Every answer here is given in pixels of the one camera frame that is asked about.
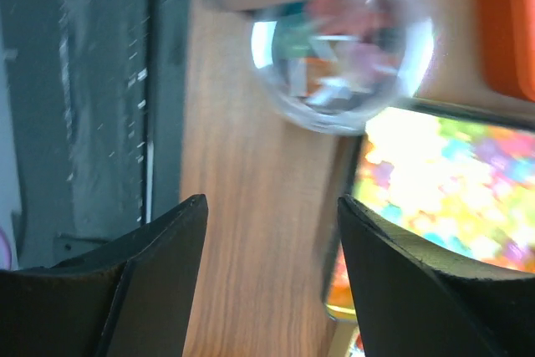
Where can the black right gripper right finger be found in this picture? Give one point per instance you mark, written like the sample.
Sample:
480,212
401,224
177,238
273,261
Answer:
415,298

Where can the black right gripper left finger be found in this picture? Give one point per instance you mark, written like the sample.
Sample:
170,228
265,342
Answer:
129,297

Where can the black tin of star candies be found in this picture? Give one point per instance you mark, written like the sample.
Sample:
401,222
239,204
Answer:
460,178

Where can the clear glass jar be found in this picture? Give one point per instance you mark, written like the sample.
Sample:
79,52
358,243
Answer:
332,65

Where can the orange box of lollipops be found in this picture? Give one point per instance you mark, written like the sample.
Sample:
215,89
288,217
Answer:
506,45

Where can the gold tin of lollipops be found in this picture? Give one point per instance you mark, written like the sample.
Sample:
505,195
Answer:
346,341

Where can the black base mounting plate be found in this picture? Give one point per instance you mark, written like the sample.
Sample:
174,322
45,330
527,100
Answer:
92,119

